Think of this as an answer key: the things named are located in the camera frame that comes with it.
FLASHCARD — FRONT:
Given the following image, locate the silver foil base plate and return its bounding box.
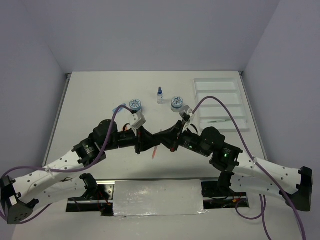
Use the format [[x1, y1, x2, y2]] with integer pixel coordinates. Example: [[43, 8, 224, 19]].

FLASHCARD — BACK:
[[113, 179, 205, 217]]

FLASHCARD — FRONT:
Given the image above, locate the white compartment tray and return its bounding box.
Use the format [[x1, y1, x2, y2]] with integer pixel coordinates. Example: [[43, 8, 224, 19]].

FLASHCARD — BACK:
[[193, 77, 249, 133]]

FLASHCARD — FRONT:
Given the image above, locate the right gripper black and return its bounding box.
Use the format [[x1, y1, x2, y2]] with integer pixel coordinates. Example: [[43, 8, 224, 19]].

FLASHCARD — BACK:
[[152, 120, 211, 157]]

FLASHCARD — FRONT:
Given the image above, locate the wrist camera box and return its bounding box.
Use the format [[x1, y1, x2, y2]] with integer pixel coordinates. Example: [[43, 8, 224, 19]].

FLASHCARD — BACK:
[[179, 105, 195, 125], [128, 111, 146, 130]]

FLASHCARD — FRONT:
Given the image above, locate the blue round jar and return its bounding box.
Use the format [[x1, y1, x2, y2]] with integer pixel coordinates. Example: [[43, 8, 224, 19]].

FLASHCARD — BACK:
[[171, 96, 184, 113], [129, 98, 142, 113]]

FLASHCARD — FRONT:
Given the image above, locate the right blue round jar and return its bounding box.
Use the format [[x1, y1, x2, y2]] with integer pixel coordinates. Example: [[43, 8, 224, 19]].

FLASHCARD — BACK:
[[171, 96, 184, 113]]

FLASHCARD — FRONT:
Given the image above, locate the small clear spray bottle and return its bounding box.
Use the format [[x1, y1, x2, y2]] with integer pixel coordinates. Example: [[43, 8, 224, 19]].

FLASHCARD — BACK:
[[157, 87, 163, 104]]

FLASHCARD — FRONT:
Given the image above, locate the left blue round jar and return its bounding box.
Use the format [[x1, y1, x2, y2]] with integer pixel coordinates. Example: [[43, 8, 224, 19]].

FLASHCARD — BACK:
[[129, 98, 142, 113]]

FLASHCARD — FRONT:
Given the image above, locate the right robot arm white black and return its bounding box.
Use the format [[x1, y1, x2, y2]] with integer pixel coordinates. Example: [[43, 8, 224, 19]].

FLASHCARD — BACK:
[[155, 120, 313, 212]]

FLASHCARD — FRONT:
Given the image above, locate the blue lead case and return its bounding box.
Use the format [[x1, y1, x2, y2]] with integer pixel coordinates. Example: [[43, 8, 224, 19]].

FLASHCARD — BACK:
[[112, 103, 127, 113]]

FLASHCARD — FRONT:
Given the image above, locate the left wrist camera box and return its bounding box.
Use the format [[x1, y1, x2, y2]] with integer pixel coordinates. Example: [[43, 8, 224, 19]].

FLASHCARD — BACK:
[[128, 111, 146, 130]]

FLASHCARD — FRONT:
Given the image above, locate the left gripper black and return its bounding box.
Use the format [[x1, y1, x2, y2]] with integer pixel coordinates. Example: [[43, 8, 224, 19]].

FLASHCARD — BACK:
[[102, 124, 161, 154]]

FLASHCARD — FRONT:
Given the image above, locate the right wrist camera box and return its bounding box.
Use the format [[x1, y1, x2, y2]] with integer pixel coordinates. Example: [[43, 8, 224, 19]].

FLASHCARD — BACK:
[[179, 105, 195, 125]]

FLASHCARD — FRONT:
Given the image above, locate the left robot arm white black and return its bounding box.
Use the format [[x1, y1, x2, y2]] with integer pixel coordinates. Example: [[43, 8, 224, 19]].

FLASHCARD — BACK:
[[0, 119, 160, 225]]

